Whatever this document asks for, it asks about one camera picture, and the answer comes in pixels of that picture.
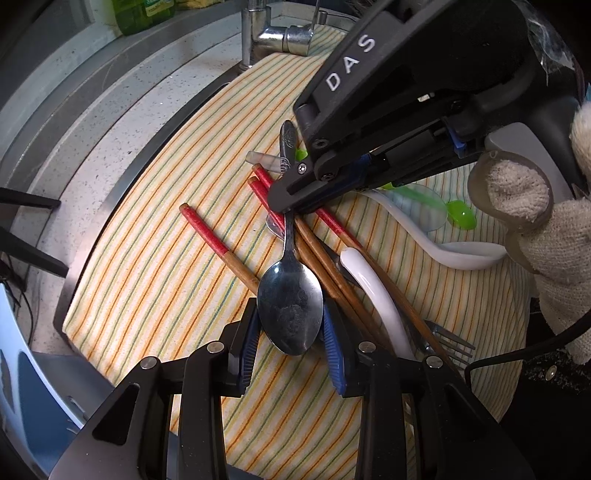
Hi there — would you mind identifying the blue plastic basket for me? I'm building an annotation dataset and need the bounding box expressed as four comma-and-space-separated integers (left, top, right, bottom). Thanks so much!
1, 291, 113, 478

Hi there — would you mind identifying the yellow striped cloth mat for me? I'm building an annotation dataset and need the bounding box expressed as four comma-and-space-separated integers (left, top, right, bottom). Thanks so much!
63, 26, 530, 479

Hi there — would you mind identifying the green dish soap bottle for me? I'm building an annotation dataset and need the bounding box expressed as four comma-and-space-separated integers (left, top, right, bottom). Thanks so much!
111, 0, 175, 36

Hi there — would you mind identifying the red wooden chopstick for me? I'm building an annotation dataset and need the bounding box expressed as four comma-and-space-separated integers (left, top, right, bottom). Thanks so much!
178, 203, 259, 294

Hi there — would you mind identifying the black camera tripod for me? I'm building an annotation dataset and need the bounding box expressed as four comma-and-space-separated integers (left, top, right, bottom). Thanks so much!
1, 187, 68, 278

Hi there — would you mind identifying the large steel spoon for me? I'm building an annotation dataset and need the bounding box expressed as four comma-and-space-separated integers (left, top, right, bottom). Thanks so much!
256, 120, 326, 357

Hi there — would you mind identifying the chrome kitchen faucet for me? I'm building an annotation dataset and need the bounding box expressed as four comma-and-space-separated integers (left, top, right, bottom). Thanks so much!
238, 0, 357, 73

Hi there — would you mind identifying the green plastic spoon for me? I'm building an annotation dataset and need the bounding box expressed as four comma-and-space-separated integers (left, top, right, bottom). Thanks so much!
294, 148, 478, 232

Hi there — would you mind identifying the white ceramic spoon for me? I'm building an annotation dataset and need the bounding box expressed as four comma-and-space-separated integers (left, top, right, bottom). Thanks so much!
362, 190, 507, 271
339, 247, 416, 361

